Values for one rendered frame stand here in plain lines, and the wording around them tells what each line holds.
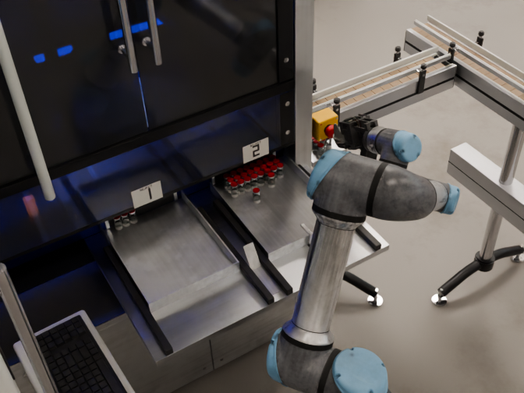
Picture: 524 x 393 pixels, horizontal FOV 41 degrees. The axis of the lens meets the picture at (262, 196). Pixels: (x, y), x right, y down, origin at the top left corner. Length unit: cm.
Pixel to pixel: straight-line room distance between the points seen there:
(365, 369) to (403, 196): 38
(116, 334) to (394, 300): 123
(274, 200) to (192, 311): 45
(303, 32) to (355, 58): 247
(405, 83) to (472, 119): 152
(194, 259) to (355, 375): 61
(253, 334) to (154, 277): 80
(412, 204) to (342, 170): 15
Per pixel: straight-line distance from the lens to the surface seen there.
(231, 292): 184
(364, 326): 288
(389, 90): 243
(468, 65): 261
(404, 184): 142
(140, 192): 191
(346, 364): 153
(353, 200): 143
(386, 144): 184
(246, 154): 201
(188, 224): 202
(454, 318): 296
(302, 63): 196
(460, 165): 282
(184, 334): 177
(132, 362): 239
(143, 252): 196
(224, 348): 258
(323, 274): 149
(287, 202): 206
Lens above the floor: 229
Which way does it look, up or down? 43 degrees down
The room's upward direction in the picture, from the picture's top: 3 degrees counter-clockwise
